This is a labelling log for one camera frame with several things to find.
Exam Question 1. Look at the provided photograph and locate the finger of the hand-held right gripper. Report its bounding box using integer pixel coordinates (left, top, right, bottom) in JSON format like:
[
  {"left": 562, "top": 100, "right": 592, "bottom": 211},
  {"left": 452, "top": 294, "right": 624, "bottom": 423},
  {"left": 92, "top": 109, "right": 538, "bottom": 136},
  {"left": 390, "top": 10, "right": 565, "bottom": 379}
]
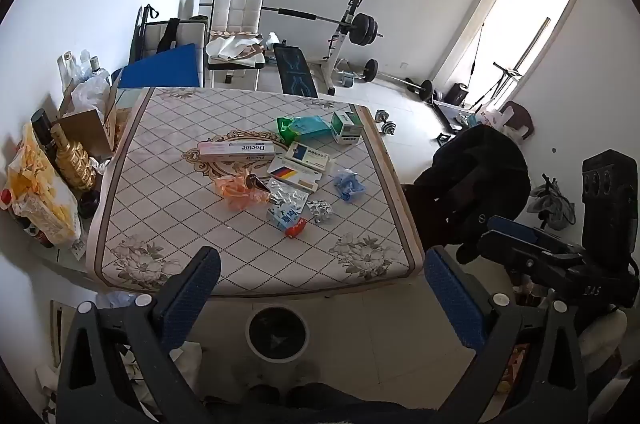
[
  {"left": 476, "top": 230, "right": 538, "bottom": 266},
  {"left": 487, "top": 215, "right": 585, "bottom": 255}
]

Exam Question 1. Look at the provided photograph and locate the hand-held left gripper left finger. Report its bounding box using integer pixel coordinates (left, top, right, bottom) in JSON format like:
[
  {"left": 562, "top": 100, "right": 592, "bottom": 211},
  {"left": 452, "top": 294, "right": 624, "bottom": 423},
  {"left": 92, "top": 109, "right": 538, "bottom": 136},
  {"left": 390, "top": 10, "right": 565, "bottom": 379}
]
[{"left": 56, "top": 245, "right": 223, "bottom": 424}]

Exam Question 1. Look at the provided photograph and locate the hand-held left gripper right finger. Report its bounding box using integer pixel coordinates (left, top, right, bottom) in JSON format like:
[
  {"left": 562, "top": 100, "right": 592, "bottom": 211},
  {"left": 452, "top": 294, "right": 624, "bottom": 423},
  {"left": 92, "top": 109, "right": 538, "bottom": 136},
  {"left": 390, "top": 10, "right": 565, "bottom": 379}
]
[{"left": 424, "top": 245, "right": 588, "bottom": 424}]

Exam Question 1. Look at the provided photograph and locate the white round waste bin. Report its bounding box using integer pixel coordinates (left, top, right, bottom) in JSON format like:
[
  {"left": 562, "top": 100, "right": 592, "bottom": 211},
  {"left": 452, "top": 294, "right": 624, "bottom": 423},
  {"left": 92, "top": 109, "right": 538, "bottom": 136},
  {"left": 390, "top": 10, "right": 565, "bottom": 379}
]
[{"left": 246, "top": 303, "right": 310, "bottom": 364}]

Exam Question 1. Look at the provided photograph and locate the orange plastic wrapper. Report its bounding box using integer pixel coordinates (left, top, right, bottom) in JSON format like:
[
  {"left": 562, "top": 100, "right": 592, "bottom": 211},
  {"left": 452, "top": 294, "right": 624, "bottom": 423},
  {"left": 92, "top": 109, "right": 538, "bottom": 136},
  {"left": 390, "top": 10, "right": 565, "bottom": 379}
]
[{"left": 214, "top": 174, "right": 268, "bottom": 210}]

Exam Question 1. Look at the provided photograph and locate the large silver blister pack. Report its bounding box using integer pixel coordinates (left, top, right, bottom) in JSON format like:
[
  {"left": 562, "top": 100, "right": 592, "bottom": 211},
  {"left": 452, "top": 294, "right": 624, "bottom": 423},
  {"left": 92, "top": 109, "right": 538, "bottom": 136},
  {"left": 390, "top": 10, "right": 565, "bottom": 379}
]
[{"left": 266, "top": 178, "right": 310, "bottom": 207}]

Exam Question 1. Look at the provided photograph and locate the pink white toothpaste box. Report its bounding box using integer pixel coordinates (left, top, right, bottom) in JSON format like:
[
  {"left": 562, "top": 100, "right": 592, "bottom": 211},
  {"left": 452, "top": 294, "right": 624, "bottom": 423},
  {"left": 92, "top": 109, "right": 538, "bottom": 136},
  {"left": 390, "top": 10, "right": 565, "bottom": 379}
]
[{"left": 196, "top": 140, "right": 277, "bottom": 163}]

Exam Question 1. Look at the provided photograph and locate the blue plastic bag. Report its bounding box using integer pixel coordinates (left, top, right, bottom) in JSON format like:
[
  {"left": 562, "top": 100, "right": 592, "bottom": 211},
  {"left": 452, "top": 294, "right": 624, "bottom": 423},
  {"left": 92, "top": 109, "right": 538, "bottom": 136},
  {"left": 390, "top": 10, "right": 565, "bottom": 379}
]
[{"left": 332, "top": 169, "right": 366, "bottom": 200}]

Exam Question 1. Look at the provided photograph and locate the small silver blister pack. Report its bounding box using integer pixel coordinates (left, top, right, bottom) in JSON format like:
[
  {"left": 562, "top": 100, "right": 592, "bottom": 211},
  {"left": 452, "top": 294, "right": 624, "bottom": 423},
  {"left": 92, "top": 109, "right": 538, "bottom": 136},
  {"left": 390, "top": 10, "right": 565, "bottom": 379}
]
[{"left": 306, "top": 199, "right": 333, "bottom": 223}]

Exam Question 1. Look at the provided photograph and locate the white box with coloured stripes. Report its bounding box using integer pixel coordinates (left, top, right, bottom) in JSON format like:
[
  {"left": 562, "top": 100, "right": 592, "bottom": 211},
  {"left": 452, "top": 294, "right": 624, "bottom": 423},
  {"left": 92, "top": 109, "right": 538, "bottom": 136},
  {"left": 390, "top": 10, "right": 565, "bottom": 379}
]
[{"left": 267, "top": 157, "right": 323, "bottom": 192}]

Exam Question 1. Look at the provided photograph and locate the white blue medicine box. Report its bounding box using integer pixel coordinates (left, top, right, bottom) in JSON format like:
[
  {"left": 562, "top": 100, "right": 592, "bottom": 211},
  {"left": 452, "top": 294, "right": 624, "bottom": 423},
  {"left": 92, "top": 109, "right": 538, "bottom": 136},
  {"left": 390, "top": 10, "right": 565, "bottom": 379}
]
[{"left": 286, "top": 141, "right": 332, "bottom": 170}]

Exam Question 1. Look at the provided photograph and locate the green white medicine box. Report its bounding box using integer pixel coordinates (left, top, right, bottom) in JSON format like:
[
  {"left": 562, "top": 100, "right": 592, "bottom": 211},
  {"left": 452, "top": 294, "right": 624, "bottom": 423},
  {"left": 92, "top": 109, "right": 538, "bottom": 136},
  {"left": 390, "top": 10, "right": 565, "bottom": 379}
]
[{"left": 331, "top": 111, "right": 365, "bottom": 146}]

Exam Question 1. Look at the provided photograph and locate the green plastic bag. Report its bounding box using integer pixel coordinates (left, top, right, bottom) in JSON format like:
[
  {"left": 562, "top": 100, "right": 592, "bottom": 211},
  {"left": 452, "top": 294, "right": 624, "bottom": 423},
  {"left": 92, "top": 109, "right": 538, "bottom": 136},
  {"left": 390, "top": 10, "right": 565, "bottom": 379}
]
[{"left": 276, "top": 117, "right": 306, "bottom": 144}]

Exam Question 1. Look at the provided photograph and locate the teal plastic packet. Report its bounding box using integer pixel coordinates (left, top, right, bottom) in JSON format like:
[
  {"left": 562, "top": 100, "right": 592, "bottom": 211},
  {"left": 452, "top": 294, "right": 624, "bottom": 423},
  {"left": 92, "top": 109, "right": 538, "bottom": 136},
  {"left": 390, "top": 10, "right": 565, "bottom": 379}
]
[{"left": 290, "top": 115, "right": 335, "bottom": 141}]

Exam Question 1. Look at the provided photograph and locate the grey clothes heap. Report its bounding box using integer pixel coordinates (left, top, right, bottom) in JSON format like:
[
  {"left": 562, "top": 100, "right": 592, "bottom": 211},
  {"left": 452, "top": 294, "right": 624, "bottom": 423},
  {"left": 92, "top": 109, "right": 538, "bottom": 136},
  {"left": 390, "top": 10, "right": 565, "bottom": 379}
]
[{"left": 527, "top": 177, "right": 577, "bottom": 231}]

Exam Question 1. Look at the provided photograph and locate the black jacket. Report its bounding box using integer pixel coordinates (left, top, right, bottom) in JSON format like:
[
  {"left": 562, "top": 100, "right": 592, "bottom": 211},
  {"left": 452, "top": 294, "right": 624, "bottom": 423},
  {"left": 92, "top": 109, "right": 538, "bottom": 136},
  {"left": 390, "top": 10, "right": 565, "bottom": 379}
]
[{"left": 405, "top": 124, "right": 532, "bottom": 265}]

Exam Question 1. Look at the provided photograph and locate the beige cloth bag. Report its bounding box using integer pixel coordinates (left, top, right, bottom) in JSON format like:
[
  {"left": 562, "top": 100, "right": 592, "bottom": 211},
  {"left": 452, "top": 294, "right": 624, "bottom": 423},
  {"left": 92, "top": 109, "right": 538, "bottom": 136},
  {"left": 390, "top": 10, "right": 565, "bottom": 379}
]
[{"left": 176, "top": 341, "right": 203, "bottom": 401}]

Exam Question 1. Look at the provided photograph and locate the quilted floral table cover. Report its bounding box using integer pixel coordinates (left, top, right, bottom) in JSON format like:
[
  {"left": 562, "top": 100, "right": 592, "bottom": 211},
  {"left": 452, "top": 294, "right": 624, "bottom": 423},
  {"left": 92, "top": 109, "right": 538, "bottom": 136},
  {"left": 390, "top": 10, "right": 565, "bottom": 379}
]
[{"left": 86, "top": 87, "right": 425, "bottom": 297}]

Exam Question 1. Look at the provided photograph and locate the black white checkered cloth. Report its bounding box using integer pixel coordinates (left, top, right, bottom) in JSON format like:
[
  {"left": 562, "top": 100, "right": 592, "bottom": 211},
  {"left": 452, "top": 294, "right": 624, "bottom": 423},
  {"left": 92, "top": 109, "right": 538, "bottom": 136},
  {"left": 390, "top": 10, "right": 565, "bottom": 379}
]
[{"left": 120, "top": 344, "right": 166, "bottom": 411}]

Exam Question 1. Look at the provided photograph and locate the brown white bag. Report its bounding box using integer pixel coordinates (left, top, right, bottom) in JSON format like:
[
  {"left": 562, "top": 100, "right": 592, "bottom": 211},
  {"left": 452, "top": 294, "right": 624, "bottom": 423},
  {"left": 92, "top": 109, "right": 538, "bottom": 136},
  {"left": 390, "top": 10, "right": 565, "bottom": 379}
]
[{"left": 499, "top": 101, "right": 534, "bottom": 141}]

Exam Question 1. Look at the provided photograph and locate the cream cushion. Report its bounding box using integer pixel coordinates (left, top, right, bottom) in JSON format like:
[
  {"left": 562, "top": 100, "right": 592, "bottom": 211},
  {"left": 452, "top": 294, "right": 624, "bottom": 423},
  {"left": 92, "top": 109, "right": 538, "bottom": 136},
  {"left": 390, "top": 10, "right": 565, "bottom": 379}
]
[{"left": 579, "top": 308, "right": 629, "bottom": 361}]

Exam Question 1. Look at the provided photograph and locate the white floor tray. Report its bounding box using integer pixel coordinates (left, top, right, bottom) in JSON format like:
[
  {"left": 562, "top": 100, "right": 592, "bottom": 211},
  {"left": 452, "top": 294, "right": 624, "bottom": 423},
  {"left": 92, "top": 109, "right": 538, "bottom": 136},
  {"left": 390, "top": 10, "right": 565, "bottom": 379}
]
[{"left": 432, "top": 99, "right": 482, "bottom": 131}]

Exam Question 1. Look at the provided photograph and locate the black round jar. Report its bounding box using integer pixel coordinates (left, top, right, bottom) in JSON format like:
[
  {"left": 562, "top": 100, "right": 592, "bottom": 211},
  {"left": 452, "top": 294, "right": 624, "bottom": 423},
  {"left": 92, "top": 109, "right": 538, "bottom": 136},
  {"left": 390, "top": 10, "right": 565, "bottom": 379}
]
[{"left": 77, "top": 190, "right": 103, "bottom": 219}]

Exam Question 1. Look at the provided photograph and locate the metal stand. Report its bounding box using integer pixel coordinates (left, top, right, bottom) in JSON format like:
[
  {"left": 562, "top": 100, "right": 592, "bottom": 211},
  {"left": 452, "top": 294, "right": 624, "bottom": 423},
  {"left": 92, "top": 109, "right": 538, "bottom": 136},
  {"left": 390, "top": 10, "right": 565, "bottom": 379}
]
[{"left": 492, "top": 62, "right": 524, "bottom": 106}]

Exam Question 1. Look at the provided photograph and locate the chrome dumbbell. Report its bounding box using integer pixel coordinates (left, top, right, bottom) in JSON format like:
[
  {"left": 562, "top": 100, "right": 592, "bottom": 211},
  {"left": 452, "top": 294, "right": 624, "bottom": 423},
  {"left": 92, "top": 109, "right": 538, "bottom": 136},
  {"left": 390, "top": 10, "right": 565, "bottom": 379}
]
[{"left": 375, "top": 109, "right": 398, "bottom": 136}]

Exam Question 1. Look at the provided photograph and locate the gold ribbed bottle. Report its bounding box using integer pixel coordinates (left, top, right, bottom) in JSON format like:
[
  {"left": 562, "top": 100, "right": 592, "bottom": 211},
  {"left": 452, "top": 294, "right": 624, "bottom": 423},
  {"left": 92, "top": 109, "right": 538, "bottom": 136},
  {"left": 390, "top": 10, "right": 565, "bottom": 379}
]
[{"left": 50, "top": 123, "right": 97, "bottom": 191}]

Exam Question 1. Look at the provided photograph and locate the yellow snack bag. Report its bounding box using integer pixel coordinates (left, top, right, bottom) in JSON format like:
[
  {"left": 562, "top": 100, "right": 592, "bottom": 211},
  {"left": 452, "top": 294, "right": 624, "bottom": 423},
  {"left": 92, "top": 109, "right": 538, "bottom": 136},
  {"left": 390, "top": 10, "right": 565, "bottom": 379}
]
[{"left": 7, "top": 124, "right": 83, "bottom": 246}]

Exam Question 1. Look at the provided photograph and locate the brown cardboard box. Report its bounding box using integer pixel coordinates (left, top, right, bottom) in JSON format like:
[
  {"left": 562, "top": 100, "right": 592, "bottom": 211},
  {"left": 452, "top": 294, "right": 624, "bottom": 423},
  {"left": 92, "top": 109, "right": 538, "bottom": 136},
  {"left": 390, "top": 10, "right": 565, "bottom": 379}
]
[{"left": 57, "top": 68, "right": 136, "bottom": 160}]

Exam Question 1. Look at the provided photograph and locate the floor barbell with small plates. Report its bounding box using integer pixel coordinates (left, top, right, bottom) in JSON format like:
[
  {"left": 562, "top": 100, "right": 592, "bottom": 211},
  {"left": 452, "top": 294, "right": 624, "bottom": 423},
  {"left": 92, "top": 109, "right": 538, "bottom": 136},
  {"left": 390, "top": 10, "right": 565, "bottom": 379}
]
[{"left": 362, "top": 59, "right": 433, "bottom": 99}]

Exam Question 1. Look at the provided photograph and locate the dark wine bottle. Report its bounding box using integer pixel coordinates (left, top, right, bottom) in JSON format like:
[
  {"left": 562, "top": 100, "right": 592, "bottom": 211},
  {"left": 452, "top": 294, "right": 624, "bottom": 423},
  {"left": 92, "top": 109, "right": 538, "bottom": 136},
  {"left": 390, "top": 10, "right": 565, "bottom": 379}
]
[{"left": 31, "top": 108, "right": 63, "bottom": 177}]

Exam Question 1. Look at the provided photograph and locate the white plastic bag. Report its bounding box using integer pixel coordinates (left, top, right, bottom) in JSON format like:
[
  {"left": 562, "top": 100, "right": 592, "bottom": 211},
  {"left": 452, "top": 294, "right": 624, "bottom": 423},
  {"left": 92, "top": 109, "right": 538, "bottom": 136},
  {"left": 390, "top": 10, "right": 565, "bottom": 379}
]
[{"left": 72, "top": 72, "right": 112, "bottom": 127}]

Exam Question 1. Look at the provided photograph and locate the blue mat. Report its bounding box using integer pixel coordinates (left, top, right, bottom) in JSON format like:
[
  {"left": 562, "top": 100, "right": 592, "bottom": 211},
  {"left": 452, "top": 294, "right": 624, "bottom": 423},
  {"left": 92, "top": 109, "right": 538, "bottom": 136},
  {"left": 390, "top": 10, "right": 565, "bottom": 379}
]
[{"left": 119, "top": 43, "right": 203, "bottom": 89}]

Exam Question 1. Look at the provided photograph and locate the barbell with black plates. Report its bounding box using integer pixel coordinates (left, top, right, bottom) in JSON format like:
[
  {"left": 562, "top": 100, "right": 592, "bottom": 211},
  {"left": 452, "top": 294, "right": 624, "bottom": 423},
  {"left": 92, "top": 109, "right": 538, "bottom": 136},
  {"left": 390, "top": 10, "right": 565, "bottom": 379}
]
[{"left": 262, "top": 4, "right": 385, "bottom": 46}]

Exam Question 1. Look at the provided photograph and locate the black weight bench pad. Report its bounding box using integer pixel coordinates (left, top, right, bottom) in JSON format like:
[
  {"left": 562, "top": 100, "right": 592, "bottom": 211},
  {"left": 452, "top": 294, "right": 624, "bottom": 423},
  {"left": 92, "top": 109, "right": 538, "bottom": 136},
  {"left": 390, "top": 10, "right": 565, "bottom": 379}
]
[{"left": 272, "top": 43, "right": 321, "bottom": 98}]

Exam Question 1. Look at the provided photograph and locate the beige cloth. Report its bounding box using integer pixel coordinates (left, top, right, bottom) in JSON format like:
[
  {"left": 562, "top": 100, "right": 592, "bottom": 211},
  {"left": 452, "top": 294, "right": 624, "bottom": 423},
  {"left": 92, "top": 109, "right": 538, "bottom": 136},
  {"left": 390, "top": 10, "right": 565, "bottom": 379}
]
[{"left": 206, "top": 32, "right": 266, "bottom": 61}]

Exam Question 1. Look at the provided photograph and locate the white upholstered panel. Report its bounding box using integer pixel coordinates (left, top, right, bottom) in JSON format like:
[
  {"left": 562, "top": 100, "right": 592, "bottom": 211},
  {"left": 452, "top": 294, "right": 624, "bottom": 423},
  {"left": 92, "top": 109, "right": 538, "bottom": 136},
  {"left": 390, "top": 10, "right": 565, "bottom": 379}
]
[{"left": 145, "top": 17, "right": 208, "bottom": 55}]

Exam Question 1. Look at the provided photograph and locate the white tufted chair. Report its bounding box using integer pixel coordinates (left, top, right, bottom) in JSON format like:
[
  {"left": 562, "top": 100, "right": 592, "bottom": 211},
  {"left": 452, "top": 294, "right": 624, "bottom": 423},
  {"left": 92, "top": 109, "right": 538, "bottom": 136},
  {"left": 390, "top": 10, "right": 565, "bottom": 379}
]
[{"left": 207, "top": 0, "right": 266, "bottom": 88}]

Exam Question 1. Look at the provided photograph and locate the white flat frame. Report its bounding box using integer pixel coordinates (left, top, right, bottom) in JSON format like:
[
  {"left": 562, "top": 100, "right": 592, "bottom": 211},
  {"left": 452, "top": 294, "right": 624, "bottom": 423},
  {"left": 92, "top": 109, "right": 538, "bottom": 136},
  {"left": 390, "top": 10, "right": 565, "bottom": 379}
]
[{"left": 49, "top": 299, "right": 67, "bottom": 366}]

